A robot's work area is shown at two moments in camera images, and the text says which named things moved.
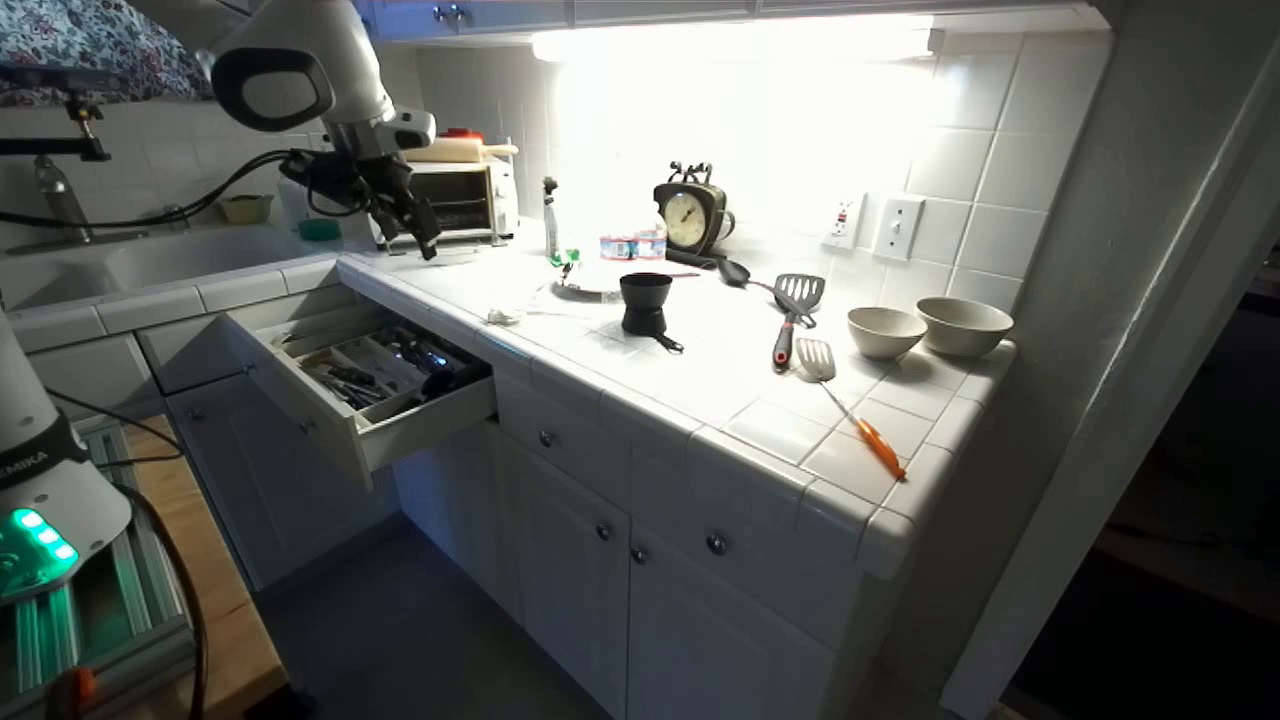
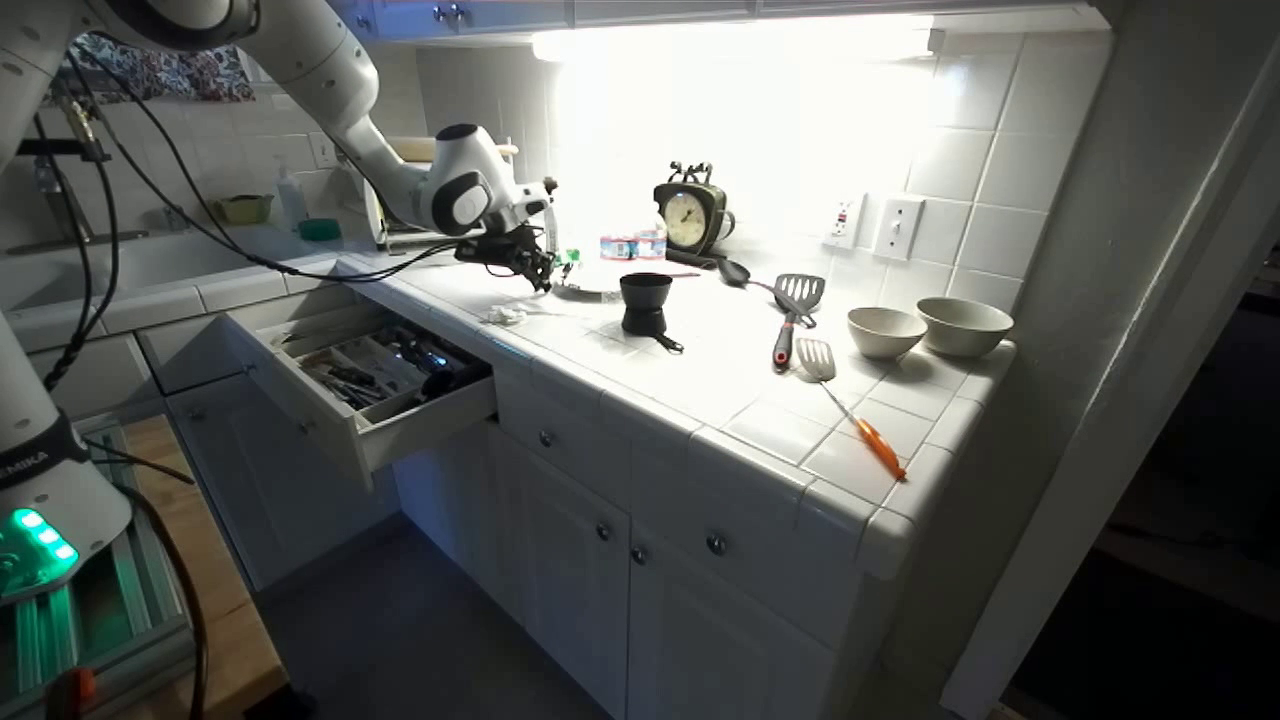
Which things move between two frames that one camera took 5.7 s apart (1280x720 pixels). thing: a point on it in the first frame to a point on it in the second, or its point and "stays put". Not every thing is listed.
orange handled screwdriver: (873, 443) stays put
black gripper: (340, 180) to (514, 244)
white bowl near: (884, 333) stays put
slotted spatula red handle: (794, 303) stays put
